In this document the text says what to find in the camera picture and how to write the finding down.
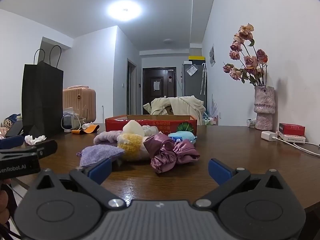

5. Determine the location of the red cardboard box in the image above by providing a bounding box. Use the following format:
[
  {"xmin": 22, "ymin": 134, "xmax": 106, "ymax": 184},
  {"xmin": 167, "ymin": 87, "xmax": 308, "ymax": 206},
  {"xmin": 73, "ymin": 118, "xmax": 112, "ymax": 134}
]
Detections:
[{"xmin": 105, "ymin": 114, "xmax": 197, "ymax": 137}]

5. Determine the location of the person's left hand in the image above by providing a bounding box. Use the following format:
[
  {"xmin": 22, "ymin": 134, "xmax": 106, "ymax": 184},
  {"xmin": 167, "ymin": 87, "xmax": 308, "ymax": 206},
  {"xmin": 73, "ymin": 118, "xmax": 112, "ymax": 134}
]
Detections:
[{"xmin": 0, "ymin": 189, "xmax": 9, "ymax": 225}]

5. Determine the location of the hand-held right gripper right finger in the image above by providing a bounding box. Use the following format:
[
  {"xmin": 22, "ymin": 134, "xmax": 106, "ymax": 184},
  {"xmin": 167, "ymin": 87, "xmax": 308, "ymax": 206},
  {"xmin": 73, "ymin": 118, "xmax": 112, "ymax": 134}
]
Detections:
[{"xmin": 192, "ymin": 158, "xmax": 286, "ymax": 209}]

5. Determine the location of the dark brown entrance door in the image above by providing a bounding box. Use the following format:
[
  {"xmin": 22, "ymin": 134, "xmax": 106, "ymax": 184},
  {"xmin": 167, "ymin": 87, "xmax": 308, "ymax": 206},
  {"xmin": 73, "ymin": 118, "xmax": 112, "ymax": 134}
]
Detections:
[{"xmin": 142, "ymin": 67, "xmax": 177, "ymax": 105}]

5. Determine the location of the clear plastic wrap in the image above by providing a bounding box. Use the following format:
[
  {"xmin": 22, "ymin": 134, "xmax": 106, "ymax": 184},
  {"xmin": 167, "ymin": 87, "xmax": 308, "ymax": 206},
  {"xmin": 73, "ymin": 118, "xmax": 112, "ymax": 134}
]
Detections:
[{"xmin": 144, "ymin": 126, "xmax": 160, "ymax": 137}]

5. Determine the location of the grey refrigerator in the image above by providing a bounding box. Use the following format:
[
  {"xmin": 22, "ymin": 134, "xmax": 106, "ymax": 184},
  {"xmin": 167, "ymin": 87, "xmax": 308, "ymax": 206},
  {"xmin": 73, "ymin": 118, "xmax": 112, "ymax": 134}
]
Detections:
[{"xmin": 182, "ymin": 63, "xmax": 208, "ymax": 98}]

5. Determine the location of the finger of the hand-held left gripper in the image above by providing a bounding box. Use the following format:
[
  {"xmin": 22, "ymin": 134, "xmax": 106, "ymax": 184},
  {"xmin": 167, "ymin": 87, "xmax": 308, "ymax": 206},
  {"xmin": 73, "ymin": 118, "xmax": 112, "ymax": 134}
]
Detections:
[
  {"xmin": 25, "ymin": 139, "xmax": 58, "ymax": 159},
  {"xmin": 0, "ymin": 134, "xmax": 25, "ymax": 150}
]

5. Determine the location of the wall picture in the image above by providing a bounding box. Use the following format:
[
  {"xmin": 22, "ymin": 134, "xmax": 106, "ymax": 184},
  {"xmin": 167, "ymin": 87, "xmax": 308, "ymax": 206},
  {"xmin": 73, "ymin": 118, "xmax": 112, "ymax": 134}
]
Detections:
[{"xmin": 209, "ymin": 44, "xmax": 216, "ymax": 67}]

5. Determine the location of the white and pink box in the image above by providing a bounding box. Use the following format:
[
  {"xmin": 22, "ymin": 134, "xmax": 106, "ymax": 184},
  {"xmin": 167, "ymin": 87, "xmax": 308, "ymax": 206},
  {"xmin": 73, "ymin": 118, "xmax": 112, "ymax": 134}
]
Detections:
[{"xmin": 276, "ymin": 130, "xmax": 307, "ymax": 144}]

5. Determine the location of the cluttered storage rack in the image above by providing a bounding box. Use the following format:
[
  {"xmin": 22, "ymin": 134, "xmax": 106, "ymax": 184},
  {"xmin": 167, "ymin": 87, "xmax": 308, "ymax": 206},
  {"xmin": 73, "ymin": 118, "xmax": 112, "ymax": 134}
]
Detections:
[{"xmin": 202, "ymin": 112, "xmax": 219, "ymax": 126}]

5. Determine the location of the black paper bag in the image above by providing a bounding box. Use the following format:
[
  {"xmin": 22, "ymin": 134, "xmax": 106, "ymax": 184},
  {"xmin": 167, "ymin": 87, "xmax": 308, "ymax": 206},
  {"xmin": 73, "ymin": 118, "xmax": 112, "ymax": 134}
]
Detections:
[{"xmin": 21, "ymin": 45, "xmax": 64, "ymax": 137}]

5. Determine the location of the white charger cable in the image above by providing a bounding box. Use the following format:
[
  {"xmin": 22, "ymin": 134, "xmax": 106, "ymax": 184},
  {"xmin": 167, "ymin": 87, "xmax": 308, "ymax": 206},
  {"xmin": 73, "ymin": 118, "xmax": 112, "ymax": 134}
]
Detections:
[{"xmin": 273, "ymin": 136, "xmax": 320, "ymax": 158}]

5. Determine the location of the white hanging umbrella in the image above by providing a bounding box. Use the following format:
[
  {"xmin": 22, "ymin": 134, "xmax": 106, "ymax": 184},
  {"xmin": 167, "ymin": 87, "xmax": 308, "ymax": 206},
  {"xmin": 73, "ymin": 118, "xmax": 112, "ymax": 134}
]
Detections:
[{"xmin": 201, "ymin": 63, "xmax": 208, "ymax": 95}]

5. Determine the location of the lavender fluffy cloth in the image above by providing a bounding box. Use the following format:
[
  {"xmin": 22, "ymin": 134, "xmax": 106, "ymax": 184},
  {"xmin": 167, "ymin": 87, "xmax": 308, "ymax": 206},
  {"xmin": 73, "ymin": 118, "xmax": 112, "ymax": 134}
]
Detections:
[{"xmin": 94, "ymin": 130, "xmax": 124, "ymax": 147}]

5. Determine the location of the pink textured vase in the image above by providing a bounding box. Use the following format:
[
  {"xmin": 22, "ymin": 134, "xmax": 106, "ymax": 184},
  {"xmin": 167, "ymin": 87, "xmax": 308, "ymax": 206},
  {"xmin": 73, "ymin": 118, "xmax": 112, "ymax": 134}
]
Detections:
[{"xmin": 254, "ymin": 85, "xmax": 275, "ymax": 131}]

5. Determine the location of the white soft roll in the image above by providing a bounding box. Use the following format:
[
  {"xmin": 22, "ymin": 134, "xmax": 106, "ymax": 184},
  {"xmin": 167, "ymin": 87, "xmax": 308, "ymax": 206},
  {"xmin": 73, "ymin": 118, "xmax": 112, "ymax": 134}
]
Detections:
[{"xmin": 122, "ymin": 120, "xmax": 145, "ymax": 137}]

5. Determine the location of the white charger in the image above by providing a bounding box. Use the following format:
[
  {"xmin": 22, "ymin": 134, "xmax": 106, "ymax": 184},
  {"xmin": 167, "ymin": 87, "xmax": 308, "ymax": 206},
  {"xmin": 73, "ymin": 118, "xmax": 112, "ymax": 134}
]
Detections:
[{"xmin": 261, "ymin": 131, "xmax": 278, "ymax": 141}]

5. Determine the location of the round ceiling lamp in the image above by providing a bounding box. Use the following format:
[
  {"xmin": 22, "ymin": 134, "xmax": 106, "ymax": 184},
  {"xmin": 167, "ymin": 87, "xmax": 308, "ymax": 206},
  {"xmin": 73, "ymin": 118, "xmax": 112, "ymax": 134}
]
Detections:
[{"xmin": 107, "ymin": 0, "xmax": 142, "ymax": 22}]

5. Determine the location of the clear plastic jar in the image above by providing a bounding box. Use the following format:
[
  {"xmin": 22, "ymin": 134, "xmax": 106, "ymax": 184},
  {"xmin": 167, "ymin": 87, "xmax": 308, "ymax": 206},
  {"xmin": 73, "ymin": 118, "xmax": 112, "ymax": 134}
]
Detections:
[{"xmin": 64, "ymin": 107, "xmax": 87, "ymax": 128}]

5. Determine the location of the yellow and white plush toy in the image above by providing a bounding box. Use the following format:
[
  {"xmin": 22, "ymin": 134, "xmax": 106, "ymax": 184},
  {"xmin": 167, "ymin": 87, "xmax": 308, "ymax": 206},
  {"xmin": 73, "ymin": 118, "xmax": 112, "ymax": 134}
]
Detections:
[{"xmin": 117, "ymin": 133, "xmax": 150, "ymax": 162}]

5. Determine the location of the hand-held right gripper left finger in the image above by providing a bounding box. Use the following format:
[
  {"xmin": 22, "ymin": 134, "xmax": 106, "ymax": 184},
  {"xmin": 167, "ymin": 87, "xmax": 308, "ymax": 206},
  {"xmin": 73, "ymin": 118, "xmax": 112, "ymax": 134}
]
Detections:
[{"xmin": 36, "ymin": 158, "xmax": 127, "ymax": 210}]

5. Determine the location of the crumpled white tissue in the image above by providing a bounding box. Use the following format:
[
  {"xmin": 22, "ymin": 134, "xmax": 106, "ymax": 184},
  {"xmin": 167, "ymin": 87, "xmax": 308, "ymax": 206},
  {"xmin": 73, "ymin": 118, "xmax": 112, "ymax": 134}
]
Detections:
[{"xmin": 24, "ymin": 135, "xmax": 47, "ymax": 145}]

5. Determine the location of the beige coat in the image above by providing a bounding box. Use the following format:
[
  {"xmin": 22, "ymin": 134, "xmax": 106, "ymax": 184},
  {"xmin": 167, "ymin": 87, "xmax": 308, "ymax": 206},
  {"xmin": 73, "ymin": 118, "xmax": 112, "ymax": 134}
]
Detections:
[{"xmin": 143, "ymin": 95, "xmax": 206, "ymax": 126}]

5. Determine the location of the orange and black strap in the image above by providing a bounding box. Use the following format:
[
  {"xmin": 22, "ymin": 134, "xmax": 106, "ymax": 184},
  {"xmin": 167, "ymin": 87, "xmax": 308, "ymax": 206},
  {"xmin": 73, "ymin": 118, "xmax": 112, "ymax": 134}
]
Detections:
[{"xmin": 71, "ymin": 124, "xmax": 100, "ymax": 135}]

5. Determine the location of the black tablet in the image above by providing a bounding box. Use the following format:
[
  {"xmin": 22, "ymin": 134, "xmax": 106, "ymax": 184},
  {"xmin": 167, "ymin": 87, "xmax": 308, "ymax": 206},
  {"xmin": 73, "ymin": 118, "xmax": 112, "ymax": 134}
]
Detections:
[{"xmin": 5, "ymin": 122, "xmax": 24, "ymax": 138}]

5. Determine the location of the blue plush toy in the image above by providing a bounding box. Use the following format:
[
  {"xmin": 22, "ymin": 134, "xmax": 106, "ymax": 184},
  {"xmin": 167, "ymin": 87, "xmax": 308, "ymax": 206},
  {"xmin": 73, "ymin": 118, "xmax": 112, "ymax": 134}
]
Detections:
[{"xmin": 168, "ymin": 130, "xmax": 198, "ymax": 144}]

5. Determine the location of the small red box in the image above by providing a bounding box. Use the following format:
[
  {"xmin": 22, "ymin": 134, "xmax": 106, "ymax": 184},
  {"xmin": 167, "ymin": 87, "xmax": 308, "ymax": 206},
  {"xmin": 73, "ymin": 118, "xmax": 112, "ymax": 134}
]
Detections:
[{"xmin": 278, "ymin": 123, "xmax": 306, "ymax": 137}]

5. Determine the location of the pink suitcase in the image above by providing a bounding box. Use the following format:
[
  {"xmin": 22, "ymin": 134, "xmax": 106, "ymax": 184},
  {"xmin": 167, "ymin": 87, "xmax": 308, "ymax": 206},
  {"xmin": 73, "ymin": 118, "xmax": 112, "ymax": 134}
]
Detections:
[{"xmin": 62, "ymin": 85, "xmax": 97, "ymax": 124}]

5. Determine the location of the grey side door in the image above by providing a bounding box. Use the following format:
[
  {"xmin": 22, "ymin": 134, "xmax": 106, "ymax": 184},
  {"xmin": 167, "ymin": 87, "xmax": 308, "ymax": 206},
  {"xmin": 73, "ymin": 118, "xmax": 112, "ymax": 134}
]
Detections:
[{"xmin": 127, "ymin": 59, "xmax": 138, "ymax": 115}]

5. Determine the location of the white coiled cable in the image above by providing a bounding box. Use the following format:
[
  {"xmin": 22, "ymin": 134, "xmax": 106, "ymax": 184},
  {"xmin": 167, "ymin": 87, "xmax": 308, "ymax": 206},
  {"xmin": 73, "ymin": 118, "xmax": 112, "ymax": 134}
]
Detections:
[{"xmin": 62, "ymin": 114, "xmax": 83, "ymax": 133}]

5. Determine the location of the purple knit cloth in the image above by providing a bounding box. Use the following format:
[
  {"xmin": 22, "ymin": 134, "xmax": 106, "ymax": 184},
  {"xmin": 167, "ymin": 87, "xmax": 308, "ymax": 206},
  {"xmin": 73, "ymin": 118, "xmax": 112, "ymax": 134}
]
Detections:
[{"xmin": 76, "ymin": 144, "xmax": 125, "ymax": 167}]

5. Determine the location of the dried rose bouquet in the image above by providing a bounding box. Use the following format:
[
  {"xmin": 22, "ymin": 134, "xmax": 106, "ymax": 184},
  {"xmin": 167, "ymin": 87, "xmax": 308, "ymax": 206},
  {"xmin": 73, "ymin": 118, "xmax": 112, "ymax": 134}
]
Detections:
[{"xmin": 222, "ymin": 23, "xmax": 269, "ymax": 87}]

